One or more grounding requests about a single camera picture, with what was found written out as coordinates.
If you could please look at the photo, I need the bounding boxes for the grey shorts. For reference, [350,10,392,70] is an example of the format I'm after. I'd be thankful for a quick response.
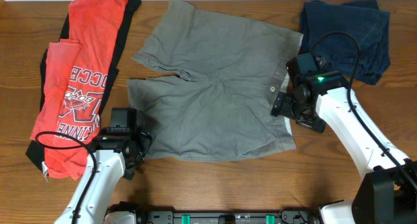
[127,0,303,161]

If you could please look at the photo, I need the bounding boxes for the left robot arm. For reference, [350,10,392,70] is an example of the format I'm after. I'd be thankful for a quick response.
[55,107,154,223]

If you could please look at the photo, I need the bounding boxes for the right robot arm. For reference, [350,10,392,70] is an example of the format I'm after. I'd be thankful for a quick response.
[271,53,416,223]

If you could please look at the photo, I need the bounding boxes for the folded navy blue garment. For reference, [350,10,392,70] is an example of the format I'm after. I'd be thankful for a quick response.
[300,0,390,85]

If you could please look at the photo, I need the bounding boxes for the red soccer t-shirt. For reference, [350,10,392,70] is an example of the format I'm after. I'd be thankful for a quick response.
[26,0,141,180]

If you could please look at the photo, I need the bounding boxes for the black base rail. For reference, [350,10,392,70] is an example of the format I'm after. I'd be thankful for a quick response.
[104,209,321,224]

